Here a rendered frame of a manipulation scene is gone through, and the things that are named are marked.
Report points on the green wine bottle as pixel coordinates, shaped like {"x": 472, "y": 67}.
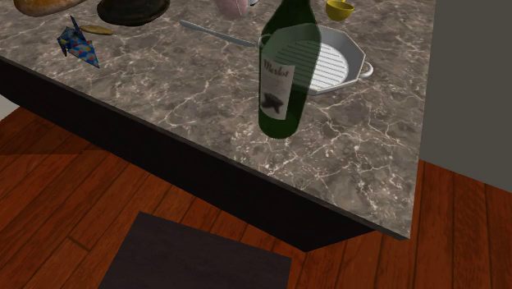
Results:
{"x": 280, "y": 84}

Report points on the dark kitchen counter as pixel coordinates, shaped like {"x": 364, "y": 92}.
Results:
{"x": 180, "y": 168}

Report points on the grey octagonal grill pan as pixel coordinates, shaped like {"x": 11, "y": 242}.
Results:
{"x": 340, "y": 60}

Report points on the dark floor mat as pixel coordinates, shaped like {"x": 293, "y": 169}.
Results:
{"x": 192, "y": 256}

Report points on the pink cup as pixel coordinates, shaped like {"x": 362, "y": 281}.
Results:
{"x": 232, "y": 7}

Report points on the yellow bowl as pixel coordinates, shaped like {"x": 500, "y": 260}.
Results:
{"x": 339, "y": 10}

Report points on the black round bowl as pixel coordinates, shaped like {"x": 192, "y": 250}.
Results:
{"x": 132, "y": 11}

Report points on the small tan oval piece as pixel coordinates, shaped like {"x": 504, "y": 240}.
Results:
{"x": 96, "y": 29}

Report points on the colourful paper crane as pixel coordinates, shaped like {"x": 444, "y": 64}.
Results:
{"x": 80, "y": 47}

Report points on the brown bread loaf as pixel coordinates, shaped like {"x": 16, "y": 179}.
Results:
{"x": 44, "y": 5}

